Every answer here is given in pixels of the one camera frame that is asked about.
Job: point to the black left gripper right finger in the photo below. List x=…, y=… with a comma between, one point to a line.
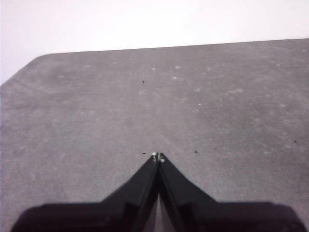
x=198, y=215

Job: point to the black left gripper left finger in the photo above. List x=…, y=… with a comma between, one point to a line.
x=125, y=212

